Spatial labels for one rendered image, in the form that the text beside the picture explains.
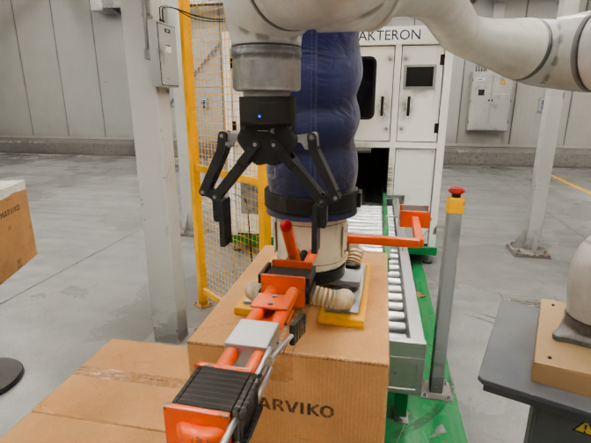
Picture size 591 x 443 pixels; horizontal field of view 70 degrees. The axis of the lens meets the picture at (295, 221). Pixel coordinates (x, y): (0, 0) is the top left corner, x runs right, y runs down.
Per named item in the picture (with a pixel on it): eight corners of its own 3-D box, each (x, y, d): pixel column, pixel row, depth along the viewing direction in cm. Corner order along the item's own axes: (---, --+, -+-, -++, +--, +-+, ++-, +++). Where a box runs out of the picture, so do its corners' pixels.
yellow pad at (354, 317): (336, 266, 124) (337, 250, 122) (371, 269, 122) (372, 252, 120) (317, 324, 92) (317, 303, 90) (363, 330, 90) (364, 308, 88)
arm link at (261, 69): (244, 53, 60) (245, 97, 62) (219, 45, 52) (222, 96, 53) (307, 51, 58) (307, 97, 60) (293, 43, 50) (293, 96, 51)
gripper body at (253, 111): (303, 94, 59) (303, 161, 62) (245, 95, 61) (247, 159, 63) (292, 93, 52) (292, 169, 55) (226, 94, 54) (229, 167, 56)
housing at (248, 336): (239, 344, 66) (238, 317, 65) (281, 349, 65) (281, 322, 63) (222, 370, 59) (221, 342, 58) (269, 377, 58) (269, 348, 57)
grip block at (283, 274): (269, 285, 87) (268, 257, 86) (316, 289, 85) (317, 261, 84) (257, 303, 79) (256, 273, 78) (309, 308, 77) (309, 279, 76)
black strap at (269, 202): (278, 192, 115) (277, 177, 114) (364, 196, 111) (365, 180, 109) (251, 213, 94) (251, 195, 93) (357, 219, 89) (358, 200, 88)
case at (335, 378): (267, 349, 153) (265, 244, 142) (381, 362, 145) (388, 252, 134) (199, 496, 97) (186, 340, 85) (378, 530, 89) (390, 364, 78)
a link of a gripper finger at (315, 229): (315, 200, 60) (320, 200, 60) (315, 247, 62) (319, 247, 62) (311, 205, 58) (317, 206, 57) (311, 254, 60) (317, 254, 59)
